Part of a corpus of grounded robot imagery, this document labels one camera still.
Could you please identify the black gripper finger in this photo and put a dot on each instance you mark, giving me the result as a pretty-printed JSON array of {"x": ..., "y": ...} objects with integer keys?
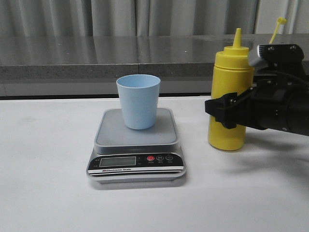
[{"x": 231, "y": 109}]

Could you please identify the grey stone counter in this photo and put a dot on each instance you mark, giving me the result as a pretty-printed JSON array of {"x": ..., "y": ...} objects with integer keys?
[{"x": 76, "y": 66}]

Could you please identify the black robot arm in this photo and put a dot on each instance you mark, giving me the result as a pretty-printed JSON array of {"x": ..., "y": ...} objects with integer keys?
[{"x": 279, "y": 101}]

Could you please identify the grey pleated curtain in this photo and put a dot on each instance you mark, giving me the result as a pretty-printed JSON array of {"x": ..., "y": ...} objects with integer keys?
[{"x": 149, "y": 17}]

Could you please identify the silver electronic kitchen scale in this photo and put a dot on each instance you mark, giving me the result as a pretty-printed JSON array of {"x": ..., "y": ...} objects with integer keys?
[{"x": 121, "y": 154}]

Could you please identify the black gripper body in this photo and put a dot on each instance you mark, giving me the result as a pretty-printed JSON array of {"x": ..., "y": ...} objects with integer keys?
[{"x": 280, "y": 101}]

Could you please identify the yellow squeeze bottle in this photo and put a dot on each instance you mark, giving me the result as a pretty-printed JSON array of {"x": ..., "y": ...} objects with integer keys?
[{"x": 231, "y": 74}]

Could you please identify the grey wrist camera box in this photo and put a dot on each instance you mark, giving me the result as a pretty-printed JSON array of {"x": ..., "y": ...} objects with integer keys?
[{"x": 266, "y": 54}]

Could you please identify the light blue plastic cup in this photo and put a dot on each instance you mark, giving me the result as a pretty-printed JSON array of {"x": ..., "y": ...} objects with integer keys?
[{"x": 138, "y": 94}]

